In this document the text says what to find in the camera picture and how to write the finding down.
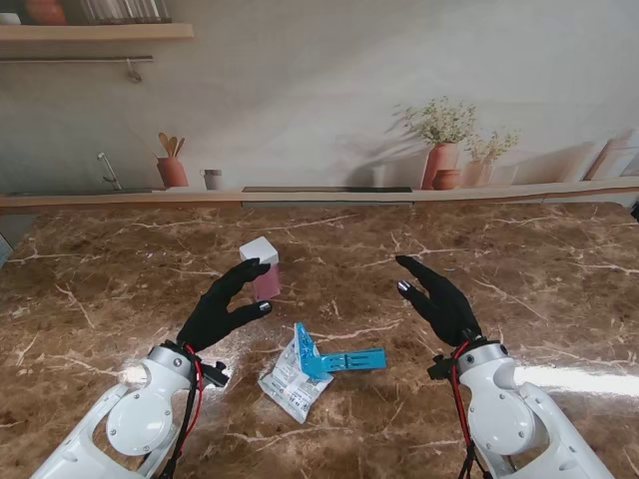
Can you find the wooden cutting boards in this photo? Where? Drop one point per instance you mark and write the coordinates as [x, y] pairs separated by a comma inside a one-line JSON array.
[[606, 159]]

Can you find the grey panel edge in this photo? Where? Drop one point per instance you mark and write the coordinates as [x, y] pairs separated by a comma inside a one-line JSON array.
[[4, 249]]

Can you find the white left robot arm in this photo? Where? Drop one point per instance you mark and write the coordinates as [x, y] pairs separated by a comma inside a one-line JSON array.
[[115, 424]]

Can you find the wooden counter ledge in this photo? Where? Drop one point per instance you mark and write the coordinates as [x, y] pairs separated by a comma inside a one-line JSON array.
[[100, 200]]

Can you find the small terracotta pot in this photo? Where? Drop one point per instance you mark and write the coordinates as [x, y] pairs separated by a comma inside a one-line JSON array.
[[447, 179]]

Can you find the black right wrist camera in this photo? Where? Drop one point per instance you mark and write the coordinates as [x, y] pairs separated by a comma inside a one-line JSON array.
[[439, 369]]

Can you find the terracotta utensil pot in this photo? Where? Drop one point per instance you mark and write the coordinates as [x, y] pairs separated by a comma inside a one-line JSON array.
[[172, 172]]

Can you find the blue plastic bag clip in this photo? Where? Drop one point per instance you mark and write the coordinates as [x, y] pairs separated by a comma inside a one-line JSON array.
[[344, 361]]

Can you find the clear bottle with pink seasoning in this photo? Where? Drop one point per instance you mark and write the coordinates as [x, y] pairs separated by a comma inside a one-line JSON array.
[[267, 284]]

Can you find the white bowl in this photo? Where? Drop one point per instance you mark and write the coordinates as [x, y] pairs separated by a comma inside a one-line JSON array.
[[9, 19]]

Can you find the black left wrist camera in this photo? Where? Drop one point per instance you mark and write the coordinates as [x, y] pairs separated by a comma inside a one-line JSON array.
[[217, 374]]

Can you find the white and blue salt bag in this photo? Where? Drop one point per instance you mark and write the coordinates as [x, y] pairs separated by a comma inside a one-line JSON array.
[[292, 386]]

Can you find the metal hanging rail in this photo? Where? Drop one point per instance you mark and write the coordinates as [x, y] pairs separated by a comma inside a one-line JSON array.
[[75, 59]]

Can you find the dark object at table edge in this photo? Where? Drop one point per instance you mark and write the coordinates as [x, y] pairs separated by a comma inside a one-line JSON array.
[[635, 212]]

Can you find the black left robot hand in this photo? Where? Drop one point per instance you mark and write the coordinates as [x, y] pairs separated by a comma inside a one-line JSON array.
[[224, 309]]

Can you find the chrome faucet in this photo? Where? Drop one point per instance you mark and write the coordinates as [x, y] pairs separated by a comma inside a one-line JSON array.
[[112, 174]]

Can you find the white square bottle cap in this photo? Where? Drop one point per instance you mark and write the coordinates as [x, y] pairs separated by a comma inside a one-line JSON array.
[[258, 251]]

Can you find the row of glass jars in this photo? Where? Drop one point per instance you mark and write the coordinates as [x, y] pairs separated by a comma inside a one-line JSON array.
[[125, 10]]

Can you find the terracotta jar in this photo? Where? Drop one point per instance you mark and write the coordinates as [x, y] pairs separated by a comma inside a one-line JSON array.
[[45, 11]]

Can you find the wooden wall shelf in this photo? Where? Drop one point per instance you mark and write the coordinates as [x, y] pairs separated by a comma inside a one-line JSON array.
[[100, 32]]

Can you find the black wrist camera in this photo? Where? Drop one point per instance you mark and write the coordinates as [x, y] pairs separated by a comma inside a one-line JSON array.
[[217, 374], [439, 369]]

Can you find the grey mug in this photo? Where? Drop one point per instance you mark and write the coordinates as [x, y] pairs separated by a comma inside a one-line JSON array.
[[213, 179]]

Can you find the tall terracotta flower vase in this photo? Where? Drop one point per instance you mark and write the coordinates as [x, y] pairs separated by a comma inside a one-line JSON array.
[[442, 159]]

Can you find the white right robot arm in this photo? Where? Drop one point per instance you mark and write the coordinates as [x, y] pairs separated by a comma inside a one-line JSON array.
[[514, 419]]

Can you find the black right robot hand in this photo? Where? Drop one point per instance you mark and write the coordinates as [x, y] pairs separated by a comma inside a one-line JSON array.
[[439, 299]]

